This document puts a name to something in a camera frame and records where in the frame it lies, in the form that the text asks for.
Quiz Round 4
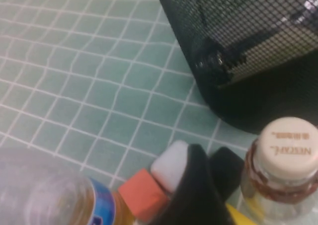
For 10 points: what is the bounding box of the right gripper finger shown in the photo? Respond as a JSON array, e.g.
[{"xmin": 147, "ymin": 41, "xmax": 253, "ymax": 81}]
[{"xmin": 151, "ymin": 144, "xmax": 240, "ymax": 225}]

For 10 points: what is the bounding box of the beige-cap brown-label bottle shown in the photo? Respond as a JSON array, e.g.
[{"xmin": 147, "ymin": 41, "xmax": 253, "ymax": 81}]
[{"xmin": 239, "ymin": 118, "xmax": 318, "ymax": 225}]

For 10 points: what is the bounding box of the white-cap green-label bottle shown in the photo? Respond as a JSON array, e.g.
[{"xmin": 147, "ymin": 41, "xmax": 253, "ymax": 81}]
[{"xmin": 193, "ymin": 0, "xmax": 318, "ymax": 89}]

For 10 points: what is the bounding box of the black mesh wastebasket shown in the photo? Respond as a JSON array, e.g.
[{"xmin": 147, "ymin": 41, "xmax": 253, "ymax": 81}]
[{"xmin": 153, "ymin": 0, "xmax": 318, "ymax": 134}]

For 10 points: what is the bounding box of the white block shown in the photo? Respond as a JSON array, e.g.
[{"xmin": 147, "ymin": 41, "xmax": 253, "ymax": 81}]
[{"xmin": 150, "ymin": 140, "xmax": 189, "ymax": 193}]

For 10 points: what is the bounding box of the yellow block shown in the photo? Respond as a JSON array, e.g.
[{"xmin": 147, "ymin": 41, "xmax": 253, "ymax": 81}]
[{"xmin": 225, "ymin": 202, "xmax": 264, "ymax": 225}]

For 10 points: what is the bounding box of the orange block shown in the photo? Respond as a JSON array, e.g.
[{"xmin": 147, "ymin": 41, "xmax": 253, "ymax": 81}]
[{"xmin": 117, "ymin": 167, "xmax": 169, "ymax": 222}]

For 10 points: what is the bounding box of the clear bottle light-blue cap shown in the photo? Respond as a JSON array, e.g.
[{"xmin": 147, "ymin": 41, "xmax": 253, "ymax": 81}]
[{"xmin": 0, "ymin": 148, "xmax": 130, "ymax": 225}]

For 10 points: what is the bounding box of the green checked tablecloth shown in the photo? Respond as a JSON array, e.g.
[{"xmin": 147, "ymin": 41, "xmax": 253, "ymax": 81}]
[{"xmin": 0, "ymin": 0, "xmax": 318, "ymax": 225}]

